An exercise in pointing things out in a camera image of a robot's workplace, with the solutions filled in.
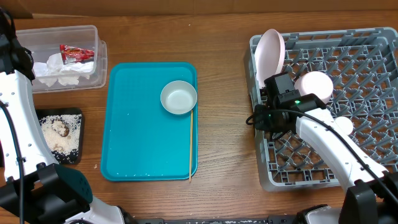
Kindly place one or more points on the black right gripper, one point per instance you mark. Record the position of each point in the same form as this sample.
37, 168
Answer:
260, 125

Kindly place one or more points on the white napkin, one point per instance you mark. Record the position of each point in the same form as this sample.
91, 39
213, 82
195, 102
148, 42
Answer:
54, 70

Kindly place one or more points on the small white plate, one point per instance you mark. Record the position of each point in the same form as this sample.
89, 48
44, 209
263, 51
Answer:
317, 83

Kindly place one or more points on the red snack wrapper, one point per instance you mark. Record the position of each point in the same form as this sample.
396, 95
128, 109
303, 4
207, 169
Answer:
72, 54

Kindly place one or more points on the cream cup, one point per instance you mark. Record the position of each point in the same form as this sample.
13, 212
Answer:
345, 124

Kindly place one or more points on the large pink plate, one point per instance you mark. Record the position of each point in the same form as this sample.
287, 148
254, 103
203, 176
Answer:
269, 56

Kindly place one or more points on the brown food chunk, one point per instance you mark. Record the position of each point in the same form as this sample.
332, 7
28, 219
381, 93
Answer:
61, 128

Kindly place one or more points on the rice food scraps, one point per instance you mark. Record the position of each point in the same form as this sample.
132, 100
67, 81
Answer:
66, 150

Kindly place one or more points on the grey bowl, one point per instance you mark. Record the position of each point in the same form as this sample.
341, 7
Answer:
178, 97

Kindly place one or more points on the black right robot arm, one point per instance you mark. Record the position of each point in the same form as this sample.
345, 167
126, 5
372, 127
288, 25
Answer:
370, 190

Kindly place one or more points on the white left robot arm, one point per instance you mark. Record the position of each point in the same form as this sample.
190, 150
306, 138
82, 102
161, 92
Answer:
38, 189

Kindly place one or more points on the clear plastic bin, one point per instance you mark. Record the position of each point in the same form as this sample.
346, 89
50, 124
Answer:
45, 42

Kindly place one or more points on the black tray bin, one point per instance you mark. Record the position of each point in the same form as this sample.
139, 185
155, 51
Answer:
47, 112

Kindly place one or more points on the wooden chopstick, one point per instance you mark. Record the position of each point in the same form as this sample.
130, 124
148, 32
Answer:
191, 147

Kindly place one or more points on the grey dish rack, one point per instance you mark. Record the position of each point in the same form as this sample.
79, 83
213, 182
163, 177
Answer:
363, 69

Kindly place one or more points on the teal serving tray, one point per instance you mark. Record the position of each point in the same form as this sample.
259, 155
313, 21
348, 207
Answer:
142, 141

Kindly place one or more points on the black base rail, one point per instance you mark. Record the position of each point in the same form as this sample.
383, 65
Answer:
273, 219

